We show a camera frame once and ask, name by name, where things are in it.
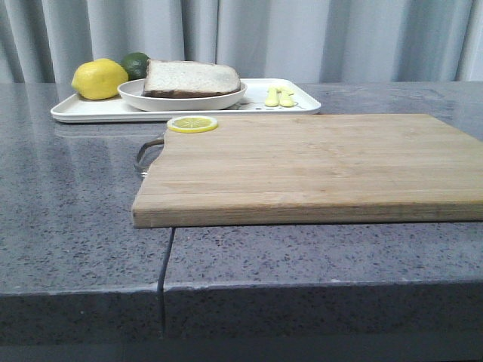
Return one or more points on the white bread slice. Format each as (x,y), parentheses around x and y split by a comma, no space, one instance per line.
(189,79)

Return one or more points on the white round plate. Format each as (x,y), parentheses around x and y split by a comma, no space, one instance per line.
(131,93)

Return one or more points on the white rectangular tray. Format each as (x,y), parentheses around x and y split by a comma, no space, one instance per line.
(77,110)

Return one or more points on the wooden cutting board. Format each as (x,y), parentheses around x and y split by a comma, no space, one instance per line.
(286,169)

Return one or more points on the lemon slice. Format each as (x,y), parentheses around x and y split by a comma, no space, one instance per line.
(192,124)

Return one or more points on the pale yellow utensil left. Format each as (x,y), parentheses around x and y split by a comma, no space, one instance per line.
(272,97)

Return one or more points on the pale yellow utensil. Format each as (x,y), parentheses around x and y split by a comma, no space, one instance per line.
(285,97)
(272,97)

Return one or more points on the pale yellow utensil right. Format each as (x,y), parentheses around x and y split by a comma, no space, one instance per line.
(285,97)

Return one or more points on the green lime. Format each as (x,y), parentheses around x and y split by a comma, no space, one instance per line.
(135,65)

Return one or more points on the yellow lemon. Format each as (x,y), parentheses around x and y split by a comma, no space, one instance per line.
(99,79)

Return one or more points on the grey curtain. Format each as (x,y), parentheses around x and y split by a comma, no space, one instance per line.
(304,41)

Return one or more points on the metal cutting board handle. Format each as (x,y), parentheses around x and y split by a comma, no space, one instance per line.
(147,153)

